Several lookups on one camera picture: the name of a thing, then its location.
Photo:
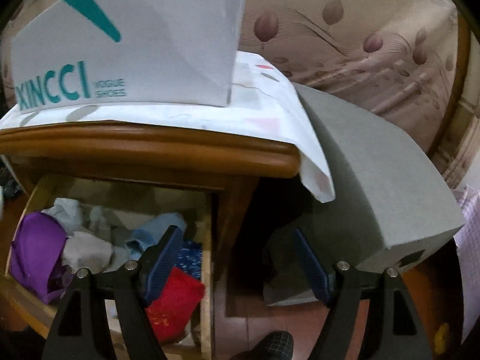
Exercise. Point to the light blue underwear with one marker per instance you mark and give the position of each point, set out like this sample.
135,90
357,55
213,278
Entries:
151,232

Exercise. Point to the beige leaf pattern curtain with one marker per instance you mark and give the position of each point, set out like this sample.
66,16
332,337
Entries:
394,58

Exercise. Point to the purple underwear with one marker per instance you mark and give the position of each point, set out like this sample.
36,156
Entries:
36,256

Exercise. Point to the grey white underwear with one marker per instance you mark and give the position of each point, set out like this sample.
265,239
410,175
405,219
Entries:
84,250

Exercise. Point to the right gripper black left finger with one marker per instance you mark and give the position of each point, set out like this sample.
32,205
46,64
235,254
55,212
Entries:
80,328

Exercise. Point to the light wooden drawer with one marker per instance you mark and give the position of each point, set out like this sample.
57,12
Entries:
129,205

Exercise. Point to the black checked slipper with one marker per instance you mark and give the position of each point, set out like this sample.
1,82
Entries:
277,345

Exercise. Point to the navy dotted underwear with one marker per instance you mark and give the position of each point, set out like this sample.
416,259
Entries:
189,259

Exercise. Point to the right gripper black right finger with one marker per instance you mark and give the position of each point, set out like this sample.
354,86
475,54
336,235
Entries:
392,326

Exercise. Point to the red underwear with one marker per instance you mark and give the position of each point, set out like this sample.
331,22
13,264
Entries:
170,313

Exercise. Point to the pale mint underwear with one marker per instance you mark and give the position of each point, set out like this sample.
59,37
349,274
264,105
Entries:
75,216

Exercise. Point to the white patterned cloth cover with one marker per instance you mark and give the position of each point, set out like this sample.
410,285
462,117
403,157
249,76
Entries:
264,104

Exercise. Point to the brown wooden nightstand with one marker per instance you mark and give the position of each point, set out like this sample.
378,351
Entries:
224,166

